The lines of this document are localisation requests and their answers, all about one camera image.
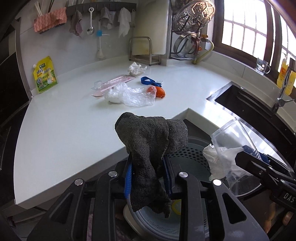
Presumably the dark grey cloth rag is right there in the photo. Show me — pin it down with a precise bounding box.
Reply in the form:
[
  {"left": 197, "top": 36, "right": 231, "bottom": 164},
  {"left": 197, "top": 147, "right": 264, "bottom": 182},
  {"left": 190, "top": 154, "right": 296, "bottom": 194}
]
[{"left": 115, "top": 112, "right": 188, "bottom": 218}]

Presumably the clear plastic cup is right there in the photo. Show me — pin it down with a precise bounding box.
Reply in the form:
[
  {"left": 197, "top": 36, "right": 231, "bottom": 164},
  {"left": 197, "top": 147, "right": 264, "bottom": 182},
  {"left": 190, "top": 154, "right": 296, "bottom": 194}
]
[{"left": 209, "top": 119, "right": 263, "bottom": 197}]

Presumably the yellow plastic lid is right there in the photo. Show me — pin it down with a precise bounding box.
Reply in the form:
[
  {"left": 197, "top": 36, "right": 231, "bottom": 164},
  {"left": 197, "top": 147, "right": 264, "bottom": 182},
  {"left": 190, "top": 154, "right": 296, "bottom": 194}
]
[{"left": 171, "top": 199, "right": 182, "bottom": 215}]

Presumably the person's right hand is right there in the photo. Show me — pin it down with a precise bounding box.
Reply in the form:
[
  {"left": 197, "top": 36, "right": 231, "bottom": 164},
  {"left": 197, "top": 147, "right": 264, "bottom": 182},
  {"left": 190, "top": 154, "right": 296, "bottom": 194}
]
[{"left": 263, "top": 202, "right": 293, "bottom": 233}]

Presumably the steel sink faucet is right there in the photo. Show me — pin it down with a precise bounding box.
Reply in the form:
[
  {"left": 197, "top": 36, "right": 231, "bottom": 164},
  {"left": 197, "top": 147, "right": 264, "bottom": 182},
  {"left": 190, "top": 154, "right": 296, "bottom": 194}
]
[{"left": 271, "top": 66, "right": 294, "bottom": 114}]

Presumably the orange plastic toy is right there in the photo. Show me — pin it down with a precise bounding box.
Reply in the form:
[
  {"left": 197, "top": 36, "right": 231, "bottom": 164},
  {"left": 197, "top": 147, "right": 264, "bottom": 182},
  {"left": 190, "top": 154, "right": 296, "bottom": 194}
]
[{"left": 147, "top": 86, "right": 166, "bottom": 98}]

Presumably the clear plastic bag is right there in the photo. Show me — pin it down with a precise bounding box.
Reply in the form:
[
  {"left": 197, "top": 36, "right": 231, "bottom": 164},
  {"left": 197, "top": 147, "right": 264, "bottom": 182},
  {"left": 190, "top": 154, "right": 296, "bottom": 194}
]
[{"left": 104, "top": 83, "right": 157, "bottom": 108}]

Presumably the glass mug on sill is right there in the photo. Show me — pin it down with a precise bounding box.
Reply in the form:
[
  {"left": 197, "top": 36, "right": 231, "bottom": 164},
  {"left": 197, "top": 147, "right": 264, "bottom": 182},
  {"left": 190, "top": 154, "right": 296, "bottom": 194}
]
[{"left": 254, "top": 58, "right": 270, "bottom": 75}]

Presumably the yellow detergent bottle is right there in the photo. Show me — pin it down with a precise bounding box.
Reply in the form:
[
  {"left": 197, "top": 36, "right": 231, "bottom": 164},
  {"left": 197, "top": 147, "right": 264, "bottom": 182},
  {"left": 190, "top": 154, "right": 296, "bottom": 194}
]
[{"left": 276, "top": 58, "right": 296, "bottom": 96}]

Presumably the crumpled white paper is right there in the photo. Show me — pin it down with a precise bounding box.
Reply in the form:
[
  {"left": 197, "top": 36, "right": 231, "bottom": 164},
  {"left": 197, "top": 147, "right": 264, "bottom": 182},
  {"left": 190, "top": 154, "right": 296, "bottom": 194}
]
[{"left": 127, "top": 62, "right": 147, "bottom": 77}]

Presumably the pink plastic package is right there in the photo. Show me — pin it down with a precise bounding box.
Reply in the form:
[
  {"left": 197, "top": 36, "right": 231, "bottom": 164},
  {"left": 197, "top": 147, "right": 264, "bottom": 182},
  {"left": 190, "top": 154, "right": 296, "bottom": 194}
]
[{"left": 91, "top": 75, "right": 135, "bottom": 97}]

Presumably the steel cutting board rack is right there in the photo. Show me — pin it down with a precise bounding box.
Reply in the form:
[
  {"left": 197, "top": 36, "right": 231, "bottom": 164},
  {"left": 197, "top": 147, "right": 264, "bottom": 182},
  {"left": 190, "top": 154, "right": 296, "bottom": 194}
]
[{"left": 128, "top": 36, "right": 161, "bottom": 66}]

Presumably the steel pot lid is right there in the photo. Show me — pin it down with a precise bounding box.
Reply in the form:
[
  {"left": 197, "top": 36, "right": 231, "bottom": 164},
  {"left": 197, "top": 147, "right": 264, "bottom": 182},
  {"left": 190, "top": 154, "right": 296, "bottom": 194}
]
[{"left": 173, "top": 31, "right": 200, "bottom": 58}]

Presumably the blue white bottle brush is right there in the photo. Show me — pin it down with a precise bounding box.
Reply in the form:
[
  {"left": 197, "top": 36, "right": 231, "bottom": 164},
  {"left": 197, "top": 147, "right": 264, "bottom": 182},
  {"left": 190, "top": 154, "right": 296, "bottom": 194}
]
[{"left": 97, "top": 21, "right": 104, "bottom": 59}]

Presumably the window with grille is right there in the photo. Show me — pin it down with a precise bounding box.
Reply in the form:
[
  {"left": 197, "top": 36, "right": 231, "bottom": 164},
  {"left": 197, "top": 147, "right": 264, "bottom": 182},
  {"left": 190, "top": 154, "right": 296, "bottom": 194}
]
[{"left": 213, "top": 1, "right": 295, "bottom": 79}]

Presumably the yellow green seasoning pouch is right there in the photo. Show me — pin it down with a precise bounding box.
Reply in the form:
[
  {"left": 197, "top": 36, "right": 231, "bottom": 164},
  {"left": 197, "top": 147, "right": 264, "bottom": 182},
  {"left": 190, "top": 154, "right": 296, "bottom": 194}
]
[{"left": 33, "top": 56, "right": 58, "bottom": 93}]

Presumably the white cutting board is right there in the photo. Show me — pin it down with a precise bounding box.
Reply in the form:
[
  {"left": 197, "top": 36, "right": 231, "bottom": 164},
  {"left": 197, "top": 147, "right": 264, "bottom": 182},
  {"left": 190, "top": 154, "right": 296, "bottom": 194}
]
[{"left": 133, "top": 0, "right": 170, "bottom": 55}]

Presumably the steel steamer tray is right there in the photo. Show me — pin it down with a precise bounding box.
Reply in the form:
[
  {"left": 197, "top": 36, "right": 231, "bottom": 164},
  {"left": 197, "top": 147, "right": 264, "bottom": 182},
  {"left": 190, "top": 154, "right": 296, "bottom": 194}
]
[{"left": 171, "top": 1, "right": 216, "bottom": 35}]

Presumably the hanging white cloth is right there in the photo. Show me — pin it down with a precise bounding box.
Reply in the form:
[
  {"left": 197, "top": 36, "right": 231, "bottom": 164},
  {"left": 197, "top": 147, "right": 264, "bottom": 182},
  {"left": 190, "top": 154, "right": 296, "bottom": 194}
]
[{"left": 118, "top": 8, "right": 132, "bottom": 38}]

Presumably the hanging steel spoon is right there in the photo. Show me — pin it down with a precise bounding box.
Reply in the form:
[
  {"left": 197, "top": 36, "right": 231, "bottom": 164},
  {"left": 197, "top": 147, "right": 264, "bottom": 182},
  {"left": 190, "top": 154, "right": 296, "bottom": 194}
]
[{"left": 87, "top": 7, "right": 94, "bottom": 36}]

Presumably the hanging grey purple cloth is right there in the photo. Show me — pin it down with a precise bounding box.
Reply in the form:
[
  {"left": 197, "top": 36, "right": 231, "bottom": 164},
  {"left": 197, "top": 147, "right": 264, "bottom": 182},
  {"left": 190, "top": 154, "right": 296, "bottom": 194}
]
[{"left": 69, "top": 10, "right": 83, "bottom": 37}]

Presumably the pink sponge cloth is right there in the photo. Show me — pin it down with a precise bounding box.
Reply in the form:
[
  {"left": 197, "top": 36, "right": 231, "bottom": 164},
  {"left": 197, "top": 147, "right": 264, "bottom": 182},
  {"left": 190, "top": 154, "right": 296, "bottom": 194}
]
[{"left": 34, "top": 7, "right": 67, "bottom": 33}]

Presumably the white chopsticks bundle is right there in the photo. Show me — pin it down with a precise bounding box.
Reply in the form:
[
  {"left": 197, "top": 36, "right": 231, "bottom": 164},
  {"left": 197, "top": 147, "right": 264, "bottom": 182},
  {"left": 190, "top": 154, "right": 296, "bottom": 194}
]
[{"left": 34, "top": 0, "right": 55, "bottom": 17}]

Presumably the blue ribbon strap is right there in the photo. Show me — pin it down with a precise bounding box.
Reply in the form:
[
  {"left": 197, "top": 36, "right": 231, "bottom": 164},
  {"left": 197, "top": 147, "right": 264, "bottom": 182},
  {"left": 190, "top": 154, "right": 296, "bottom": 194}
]
[{"left": 140, "top": 76, "right": 164, "bottom": 88}]

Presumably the yellow gas hose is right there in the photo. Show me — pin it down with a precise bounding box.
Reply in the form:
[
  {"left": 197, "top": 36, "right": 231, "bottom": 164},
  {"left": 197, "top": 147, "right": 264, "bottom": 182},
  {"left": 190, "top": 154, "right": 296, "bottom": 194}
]
[{"left": 192, "top": 34, "right": 215, "bottom": 65}]

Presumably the dark wall hook rail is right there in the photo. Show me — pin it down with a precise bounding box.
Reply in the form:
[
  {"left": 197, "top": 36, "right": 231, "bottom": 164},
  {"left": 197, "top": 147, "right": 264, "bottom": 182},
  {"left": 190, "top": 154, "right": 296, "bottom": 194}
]
[{"left": 66, "top": 1, "right": 137, "bottom": 16}]

